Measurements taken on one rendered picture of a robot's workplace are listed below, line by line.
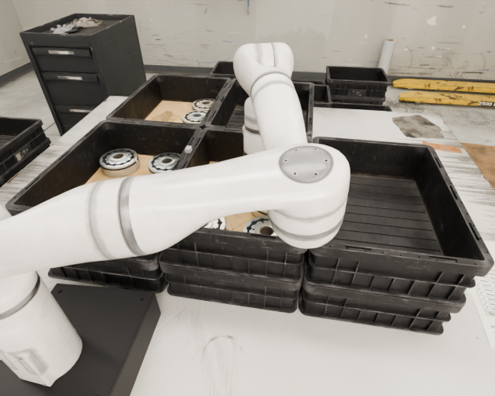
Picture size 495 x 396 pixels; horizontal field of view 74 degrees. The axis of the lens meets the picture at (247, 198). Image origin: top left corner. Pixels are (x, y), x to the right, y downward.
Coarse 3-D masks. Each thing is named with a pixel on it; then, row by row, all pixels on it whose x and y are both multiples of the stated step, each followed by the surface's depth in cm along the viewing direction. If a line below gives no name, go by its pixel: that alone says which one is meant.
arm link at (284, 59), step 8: (280, 48) 55; (288, 48) 56; (280, 56) 55; (288, 56) 55; (280, 64) 55; (288, 64) 56; (288, 72) 56; (248, 104) 61; (248, 112) 62; (248, 120) 62; (248, 128) 64; (256, 128) 62
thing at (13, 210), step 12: (108, 120) 94; (120, 120) 94; (192, 144) 83; (60, 156) 79; (180, 156) 79; (48, 168) 75; (36, 180) 72; (24, 192) 68; (12, 204) 65; (12, 216) 65
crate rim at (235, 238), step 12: (204, 132) 88; (216, 132) 89; (228, 132) 89; (240, 132) 88; (192, 156) 79; (180, 168) 75; (204, 228) 60; (204, 240) 60; (216, 240) 59; (228, 240) 59; (240, 240) 58; (252, 240) 58; (264, 240) 57; (276, 240) 57; (288, 252) 58; (300, 252) 58
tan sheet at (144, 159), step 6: (138, 156) 97; (144, 156) 97; (150, 156) 97; (144, 162) 95; (138, 168) 93; (144, 168) 93; (96, 174) 90; (102, 174) 90; (132, 174) 90; (138, 174) 90; (144, 174) 90; (90, 180) 88; (96, 180) 88; (102, 180) 88
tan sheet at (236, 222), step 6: (210, 162) 95; (216, 162) 95; (228, 216) 77; (234, 216) 77; (240, 216) 77; (246, 216) 77; (252, 216) 77; (228, 222) 75; (234, 222) 75; (240, 222) 75; (246, 222) 75; (228, 228) 74; (234, 228) 74; (240, 228) 74
